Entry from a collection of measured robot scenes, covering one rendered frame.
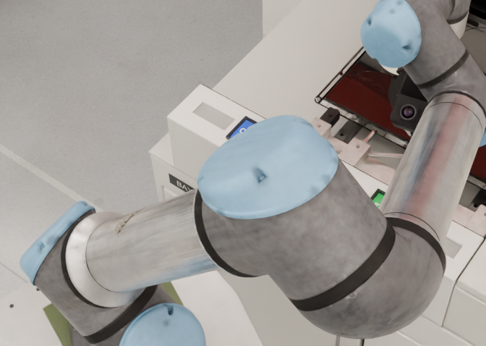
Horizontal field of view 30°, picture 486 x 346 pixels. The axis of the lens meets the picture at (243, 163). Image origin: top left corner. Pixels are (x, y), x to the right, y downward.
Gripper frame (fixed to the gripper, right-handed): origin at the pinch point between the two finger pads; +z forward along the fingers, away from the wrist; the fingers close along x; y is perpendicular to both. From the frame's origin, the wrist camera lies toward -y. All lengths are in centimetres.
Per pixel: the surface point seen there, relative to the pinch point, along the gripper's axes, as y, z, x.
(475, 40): 39.7, 15.7, 0.5
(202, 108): -2.2, 9.9, 36.1
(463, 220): 0.9, 17.5, -10.9
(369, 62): 25.4, 15.6, 16.2
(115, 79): 67, 106, 113
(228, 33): 101, 106, 90
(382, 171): 4.5, 17.5, 4.8
